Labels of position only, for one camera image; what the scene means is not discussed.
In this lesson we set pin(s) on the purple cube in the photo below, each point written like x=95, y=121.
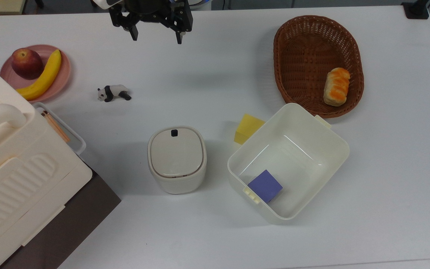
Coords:
x=265, y=185

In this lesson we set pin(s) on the red apple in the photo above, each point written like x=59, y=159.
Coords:
x=26, y=62

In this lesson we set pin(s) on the brown wicker basket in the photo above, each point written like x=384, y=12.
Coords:
x=308, y=56

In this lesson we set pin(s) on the yellow banana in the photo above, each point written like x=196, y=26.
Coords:
x=47, y=76

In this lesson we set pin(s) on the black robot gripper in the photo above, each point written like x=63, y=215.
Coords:
x=147, y=9

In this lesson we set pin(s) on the toy bread loaf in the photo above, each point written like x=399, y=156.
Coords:
x=336, y=86

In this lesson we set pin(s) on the white and blue round object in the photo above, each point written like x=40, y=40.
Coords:
x=202, y=3

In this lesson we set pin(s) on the orange pencil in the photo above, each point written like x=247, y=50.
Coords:
x=56, y=127

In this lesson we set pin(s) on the white open plastic box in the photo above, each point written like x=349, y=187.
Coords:
x=293, y=160

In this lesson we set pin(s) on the yellow foam block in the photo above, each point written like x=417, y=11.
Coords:
x=248, y=129

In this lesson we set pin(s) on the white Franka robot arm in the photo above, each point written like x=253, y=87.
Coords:
x=105, y=3

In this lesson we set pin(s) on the black and white panda toy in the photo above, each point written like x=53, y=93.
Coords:
x=115, y=91

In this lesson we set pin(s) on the pink plate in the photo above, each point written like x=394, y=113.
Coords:
x=60, y=80

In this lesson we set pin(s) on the black clamp mount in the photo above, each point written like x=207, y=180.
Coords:
x=416, y=9

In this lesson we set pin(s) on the white lidded bin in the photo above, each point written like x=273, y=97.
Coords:
x=177, y=158

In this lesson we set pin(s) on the dark brown drawer cabinet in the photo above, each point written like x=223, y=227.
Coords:
x=69, y=224

